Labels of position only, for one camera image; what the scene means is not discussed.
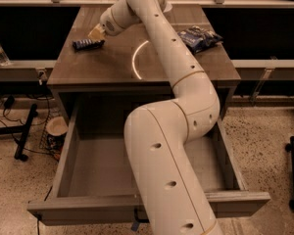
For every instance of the paper cup on floor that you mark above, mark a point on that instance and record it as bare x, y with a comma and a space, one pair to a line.
56, 129

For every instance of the white ceramic bowl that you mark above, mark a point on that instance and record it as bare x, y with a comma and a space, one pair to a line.
168, 7

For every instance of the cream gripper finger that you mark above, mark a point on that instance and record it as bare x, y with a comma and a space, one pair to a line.
97, 33

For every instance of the metal rail bracket right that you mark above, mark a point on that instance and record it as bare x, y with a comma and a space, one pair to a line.
258, 86

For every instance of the open grey top drawer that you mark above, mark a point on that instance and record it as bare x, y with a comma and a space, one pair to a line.
94, 182

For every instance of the grey cabinet with glossy top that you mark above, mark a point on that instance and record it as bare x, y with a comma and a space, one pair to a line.
127, 62

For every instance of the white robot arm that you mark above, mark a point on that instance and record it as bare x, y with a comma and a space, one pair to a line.
155, 134

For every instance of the black stand leg left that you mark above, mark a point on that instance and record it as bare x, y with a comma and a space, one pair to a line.
23, 130

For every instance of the blue chip bag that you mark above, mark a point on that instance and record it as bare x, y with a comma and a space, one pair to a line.
198, 39

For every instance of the blue rxbar blueberry bar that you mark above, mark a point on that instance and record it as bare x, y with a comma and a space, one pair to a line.
87, 44

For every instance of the black drawer handle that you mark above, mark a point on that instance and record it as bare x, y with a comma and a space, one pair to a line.
140, 216

